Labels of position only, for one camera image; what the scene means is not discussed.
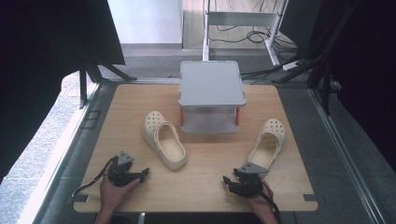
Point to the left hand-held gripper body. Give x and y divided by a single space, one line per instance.
120 174

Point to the person's right hand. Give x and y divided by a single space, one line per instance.
261 203

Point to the person's left hand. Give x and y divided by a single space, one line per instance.
113 194

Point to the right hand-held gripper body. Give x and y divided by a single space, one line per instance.
250 182

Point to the black metal stand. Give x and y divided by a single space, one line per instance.
323 59
93 73

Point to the cream foam clog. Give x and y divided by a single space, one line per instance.
268 145
165 143

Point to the white metal desk frame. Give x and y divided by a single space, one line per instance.
239 18

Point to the aluminium floor rail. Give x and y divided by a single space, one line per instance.
342 155
67 146

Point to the black curtain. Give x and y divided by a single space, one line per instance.
364 62
40 62

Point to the white power strip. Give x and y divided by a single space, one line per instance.
291 65

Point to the grey two-tier shoe rack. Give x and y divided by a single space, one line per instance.
211 84

